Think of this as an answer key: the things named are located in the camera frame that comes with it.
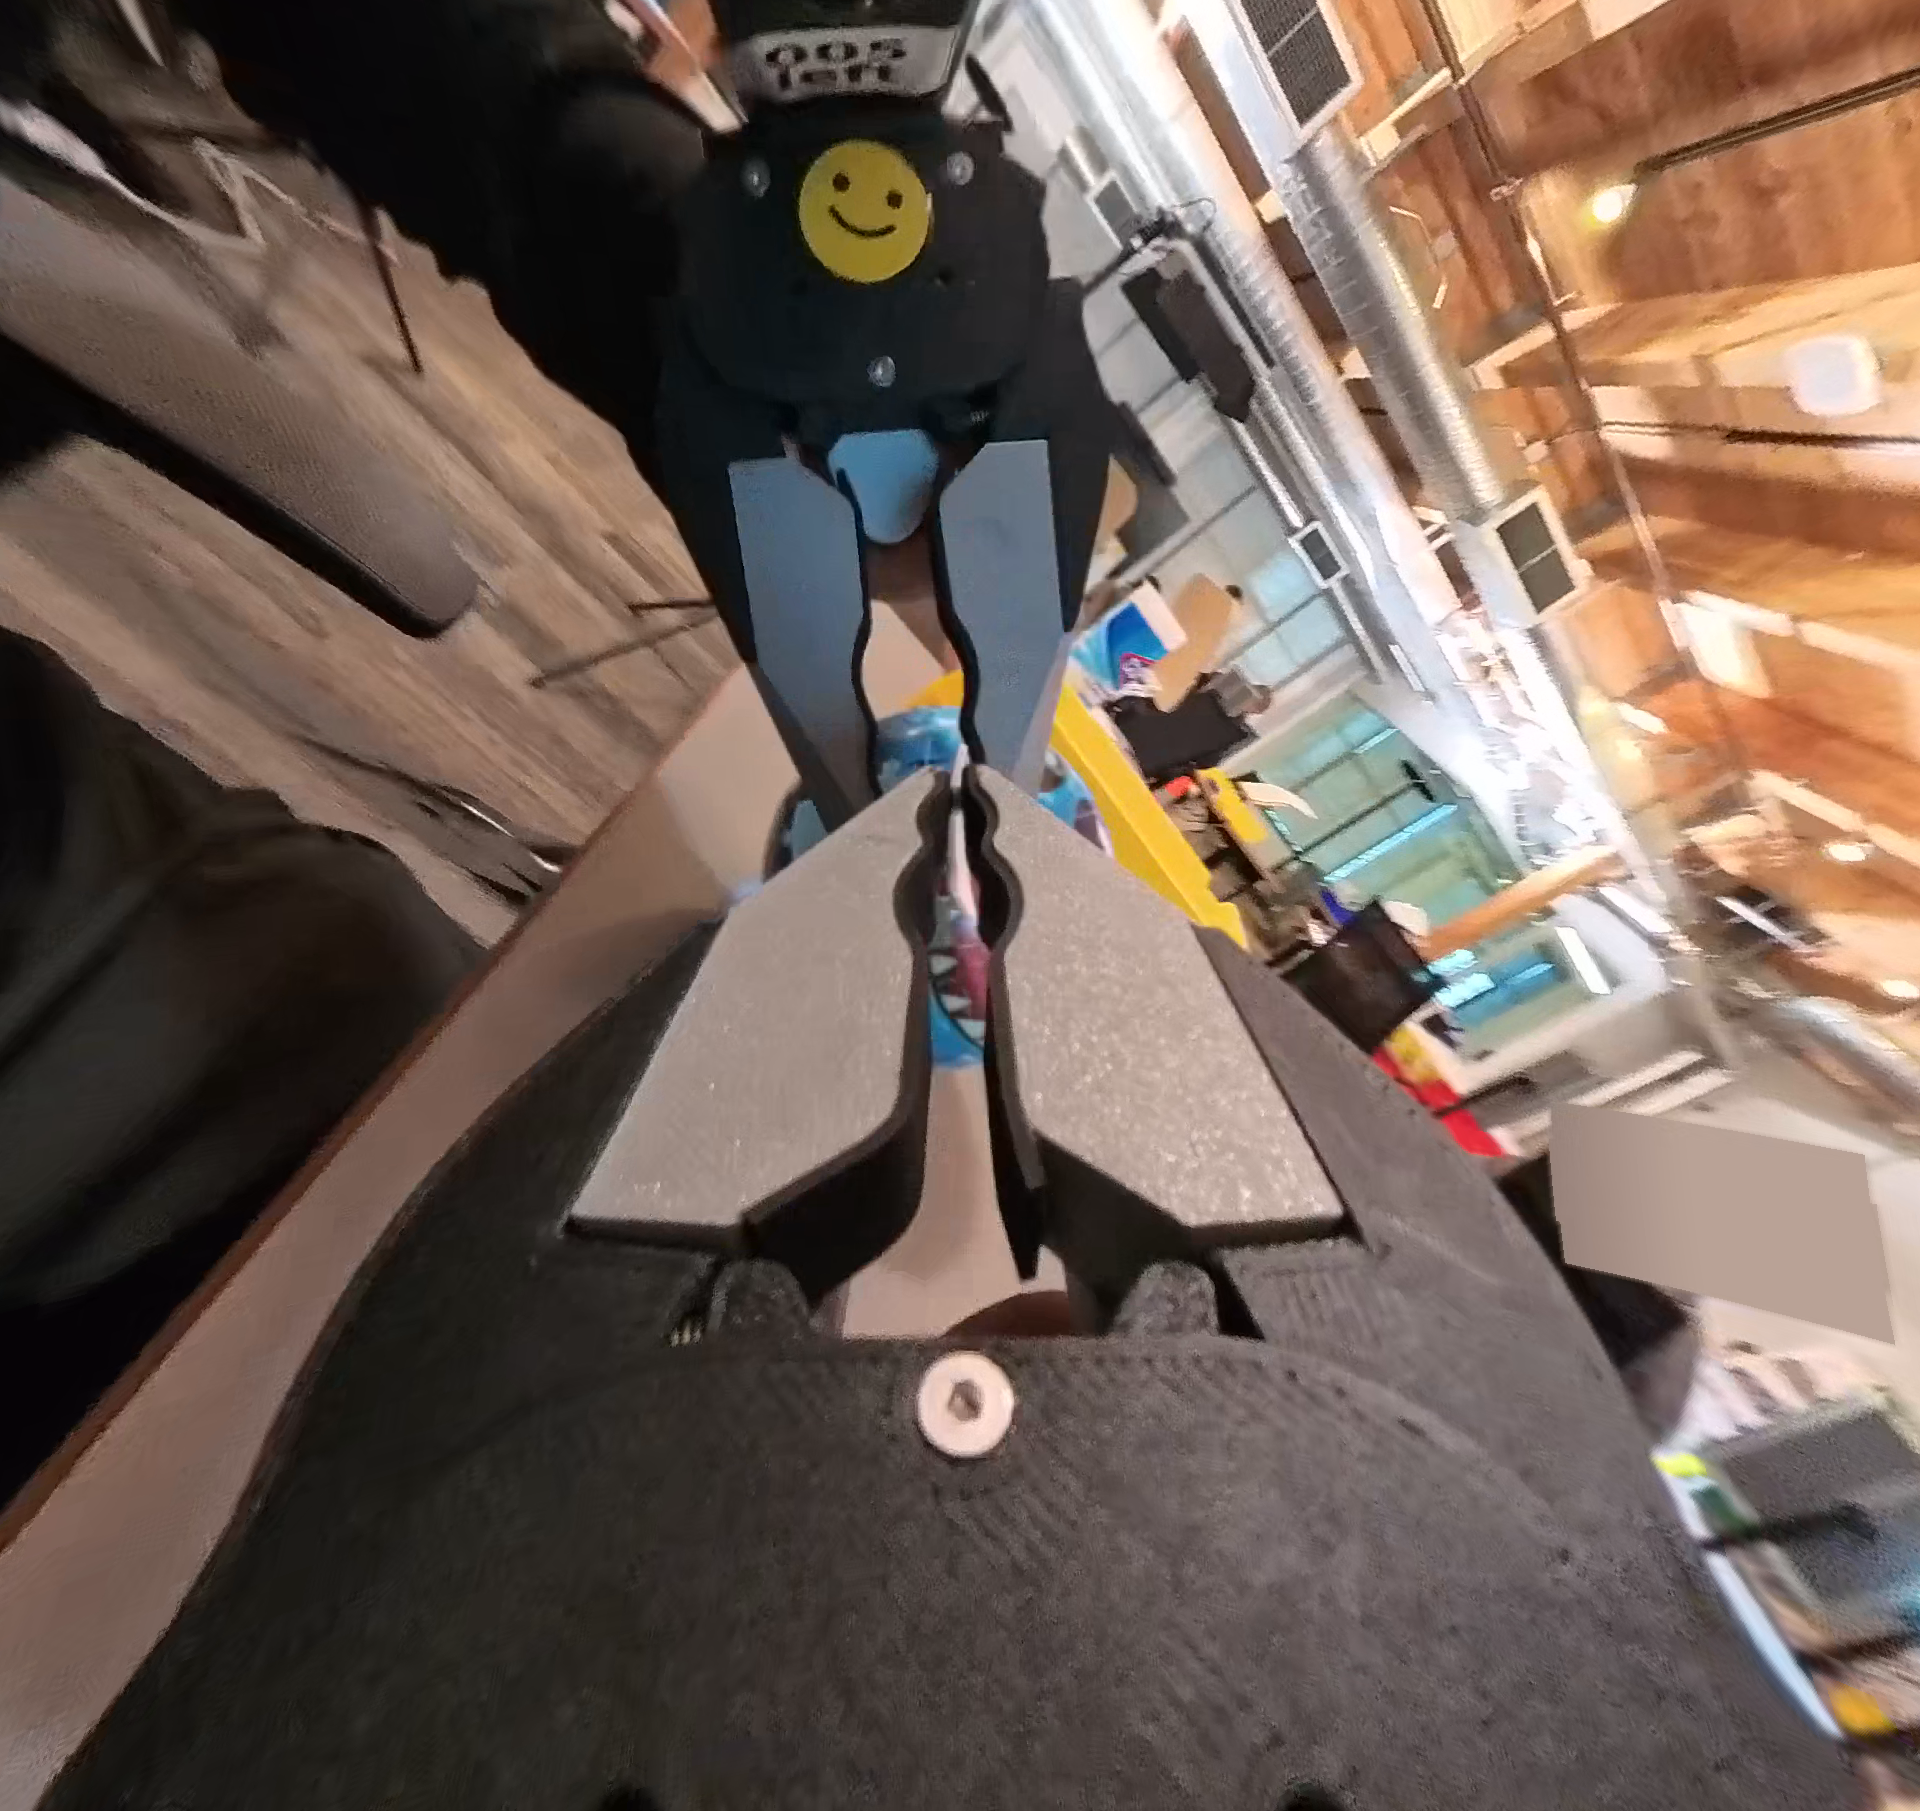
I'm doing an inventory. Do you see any person's left forearm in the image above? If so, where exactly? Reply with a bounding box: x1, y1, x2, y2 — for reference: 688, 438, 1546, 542
135, 0, 714, 455

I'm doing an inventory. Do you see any person's black shirt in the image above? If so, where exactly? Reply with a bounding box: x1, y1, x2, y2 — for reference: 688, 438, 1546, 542
0, 633, 506, 1504

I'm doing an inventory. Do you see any blue puzzle ball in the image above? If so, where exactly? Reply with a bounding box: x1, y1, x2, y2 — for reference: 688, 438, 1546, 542
765, 705, 1115, 1081

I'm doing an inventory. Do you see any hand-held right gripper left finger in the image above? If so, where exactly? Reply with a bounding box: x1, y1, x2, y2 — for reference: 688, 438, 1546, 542
567, 765, 949, 1307

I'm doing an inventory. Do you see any grey mesh office chair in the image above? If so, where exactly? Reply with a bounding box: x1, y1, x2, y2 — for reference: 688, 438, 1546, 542
0, 168, 484, 639

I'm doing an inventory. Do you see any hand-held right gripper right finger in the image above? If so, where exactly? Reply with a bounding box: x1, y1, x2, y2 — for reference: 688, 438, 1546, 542
961, 765, 1347, 1278

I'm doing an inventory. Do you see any yellow plastic bin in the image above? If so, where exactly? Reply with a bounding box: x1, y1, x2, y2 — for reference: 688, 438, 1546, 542
1048, 675, 1251, 951

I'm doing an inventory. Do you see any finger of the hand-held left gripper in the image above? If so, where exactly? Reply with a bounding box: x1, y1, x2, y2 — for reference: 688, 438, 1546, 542
726, 451, 880, 826
930, 438, 1088, 793

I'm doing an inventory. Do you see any silver flexible duct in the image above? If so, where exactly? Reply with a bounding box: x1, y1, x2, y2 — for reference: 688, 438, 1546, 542
1282, 124, 1524, 530

